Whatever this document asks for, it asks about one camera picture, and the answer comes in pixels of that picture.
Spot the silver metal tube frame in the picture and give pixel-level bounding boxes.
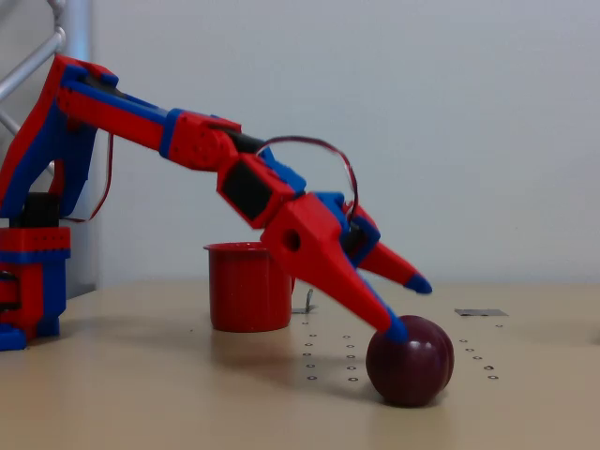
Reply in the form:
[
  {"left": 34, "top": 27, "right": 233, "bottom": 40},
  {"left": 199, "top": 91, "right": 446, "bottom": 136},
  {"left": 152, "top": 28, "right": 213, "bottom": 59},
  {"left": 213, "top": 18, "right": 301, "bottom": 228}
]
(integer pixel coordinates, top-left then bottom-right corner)
[{"left": 0, "top": 0, "right": 100, "bottom": 288}]

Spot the small metal bracket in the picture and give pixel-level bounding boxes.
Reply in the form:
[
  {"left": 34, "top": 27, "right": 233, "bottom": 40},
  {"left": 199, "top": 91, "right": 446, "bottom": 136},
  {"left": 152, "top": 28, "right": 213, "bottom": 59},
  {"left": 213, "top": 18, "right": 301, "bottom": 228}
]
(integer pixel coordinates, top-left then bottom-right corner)
[{"left": 291, "top": 288, "right": 318, "bottom": 314}]

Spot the red white gripper cable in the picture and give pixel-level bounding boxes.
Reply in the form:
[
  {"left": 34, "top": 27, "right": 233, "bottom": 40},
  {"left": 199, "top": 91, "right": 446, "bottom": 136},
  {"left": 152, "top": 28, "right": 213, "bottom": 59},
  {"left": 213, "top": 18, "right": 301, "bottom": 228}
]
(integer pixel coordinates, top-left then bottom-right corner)
[{"left": 255, "top": 134, "right": 360, "bottom": 219}]

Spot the dark purple plum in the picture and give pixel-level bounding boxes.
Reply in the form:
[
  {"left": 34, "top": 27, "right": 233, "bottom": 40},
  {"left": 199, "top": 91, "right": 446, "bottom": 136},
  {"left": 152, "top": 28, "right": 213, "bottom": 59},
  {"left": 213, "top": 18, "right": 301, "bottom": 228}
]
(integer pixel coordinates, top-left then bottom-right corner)
[{"left": 365, "top": 314, "right": 456, "bottom": 408}]

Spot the flat grey metal plate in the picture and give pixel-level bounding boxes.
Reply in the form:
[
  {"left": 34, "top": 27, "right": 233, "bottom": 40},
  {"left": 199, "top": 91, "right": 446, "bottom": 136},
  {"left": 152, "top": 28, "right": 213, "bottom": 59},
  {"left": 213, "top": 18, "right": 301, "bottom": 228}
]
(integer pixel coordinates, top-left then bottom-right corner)
[{"left": 454, "top": 307, "right": 509, "bottom": 318}]

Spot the red white arm cable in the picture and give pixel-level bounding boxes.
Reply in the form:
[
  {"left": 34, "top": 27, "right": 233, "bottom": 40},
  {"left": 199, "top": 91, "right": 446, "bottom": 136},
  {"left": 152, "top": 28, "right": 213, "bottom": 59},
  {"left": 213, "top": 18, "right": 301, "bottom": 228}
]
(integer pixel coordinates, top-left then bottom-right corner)
[{"left": 63, "top": 133, "right": 116, "bottom": 224}]

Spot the red enamel cup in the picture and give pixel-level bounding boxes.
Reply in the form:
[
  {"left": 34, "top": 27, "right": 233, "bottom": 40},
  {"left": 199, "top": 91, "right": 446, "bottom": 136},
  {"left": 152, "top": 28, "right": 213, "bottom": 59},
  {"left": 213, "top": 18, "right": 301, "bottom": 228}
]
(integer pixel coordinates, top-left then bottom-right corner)
[{"left": 202, "top": 241, "right": 297, "bottom": 333}]

